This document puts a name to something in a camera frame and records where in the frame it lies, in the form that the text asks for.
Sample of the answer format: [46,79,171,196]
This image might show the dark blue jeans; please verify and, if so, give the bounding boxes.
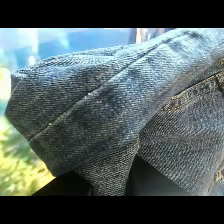
[4,28,224,197]

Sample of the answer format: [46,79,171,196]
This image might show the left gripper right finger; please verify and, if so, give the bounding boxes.
[124,154,193,197]

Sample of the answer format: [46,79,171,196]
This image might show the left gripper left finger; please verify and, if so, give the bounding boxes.
[31,169,92,197]

